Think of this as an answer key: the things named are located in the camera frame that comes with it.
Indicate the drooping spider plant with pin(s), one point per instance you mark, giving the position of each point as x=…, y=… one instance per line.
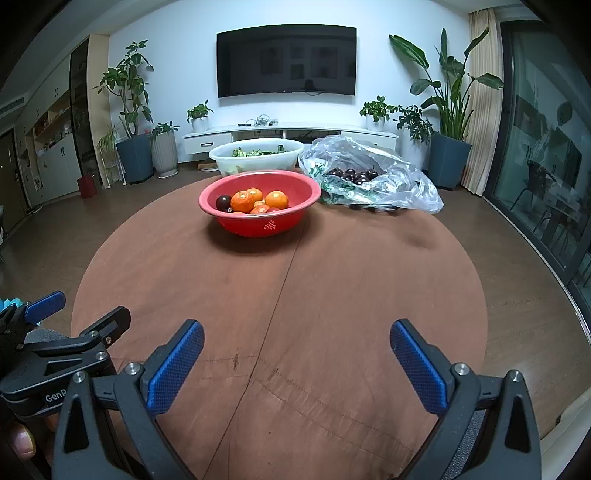
x=107, y=141

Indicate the tall white plant pot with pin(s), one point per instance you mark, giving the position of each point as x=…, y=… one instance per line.
x=410, y=150

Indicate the large broad-leaf plant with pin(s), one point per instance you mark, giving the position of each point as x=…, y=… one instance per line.
x=455, y=101

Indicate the glass sliding door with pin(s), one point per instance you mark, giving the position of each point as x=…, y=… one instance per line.
x=545, y=147

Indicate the bushy green plant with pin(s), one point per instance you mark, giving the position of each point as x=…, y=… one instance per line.
x=413, y=121

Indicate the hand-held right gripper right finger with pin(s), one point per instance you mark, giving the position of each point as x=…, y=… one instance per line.
x=418, y=369

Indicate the tall leafy indoor tree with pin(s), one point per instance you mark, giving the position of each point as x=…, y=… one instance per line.
x=127, y=83

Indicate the white wall cabinets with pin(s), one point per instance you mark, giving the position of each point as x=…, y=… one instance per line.
x=51, y=170

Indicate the beige curtain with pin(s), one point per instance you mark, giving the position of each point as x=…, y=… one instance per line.
x=482, y=138

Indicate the green leafy vegetables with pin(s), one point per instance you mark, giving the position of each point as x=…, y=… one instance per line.
x=251, y=152

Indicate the red waste bin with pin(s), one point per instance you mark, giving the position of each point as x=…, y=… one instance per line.
x=87, y=187

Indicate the small green plant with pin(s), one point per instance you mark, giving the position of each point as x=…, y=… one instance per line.
x=164, y=128
x=199, y=110
x=376, y=108

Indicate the red plastic basin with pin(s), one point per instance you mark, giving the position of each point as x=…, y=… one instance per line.
x=258, y=226

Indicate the cream sofa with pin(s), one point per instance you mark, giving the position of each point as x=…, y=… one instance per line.
x=568, y=415

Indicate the pile of dark plums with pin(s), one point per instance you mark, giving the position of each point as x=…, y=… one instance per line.
x=351, y=175

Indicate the clear plastic bag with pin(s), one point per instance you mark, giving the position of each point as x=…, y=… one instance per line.
x=406, y=184

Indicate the dark blue plant pot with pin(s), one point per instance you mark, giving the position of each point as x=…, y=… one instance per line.
x=450, y=161
x=135, y=159

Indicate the white plant stand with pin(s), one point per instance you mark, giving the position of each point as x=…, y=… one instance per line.
x=113, y=170

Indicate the white television cabinet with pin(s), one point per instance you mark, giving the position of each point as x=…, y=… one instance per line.
x=203, y=144

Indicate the dark purple plum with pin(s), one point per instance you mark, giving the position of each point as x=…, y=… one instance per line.
x=224, y=203

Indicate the blue plastic stool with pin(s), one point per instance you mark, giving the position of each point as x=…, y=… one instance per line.
x=9, y=303

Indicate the small white plant pot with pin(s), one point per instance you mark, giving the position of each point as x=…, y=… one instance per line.
x=376, y=123
x=200, y=124

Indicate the white plastic basin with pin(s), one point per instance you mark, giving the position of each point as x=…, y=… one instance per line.
x=258, y=164

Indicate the wooden board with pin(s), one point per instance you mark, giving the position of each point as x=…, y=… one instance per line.
x=207, y=166

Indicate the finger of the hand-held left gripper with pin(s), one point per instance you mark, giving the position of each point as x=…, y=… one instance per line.
x=111, y=323
x=44, y=307

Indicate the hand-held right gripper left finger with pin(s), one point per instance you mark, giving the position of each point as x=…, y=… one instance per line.
x=173, y=369

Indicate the person's left hand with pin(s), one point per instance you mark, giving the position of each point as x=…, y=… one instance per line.
x=23, y=443

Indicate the brown tablecloth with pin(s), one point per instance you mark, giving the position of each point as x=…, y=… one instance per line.
x=323, y=286

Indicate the black wall television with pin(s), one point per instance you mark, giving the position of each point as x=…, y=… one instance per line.
x=286, y=60

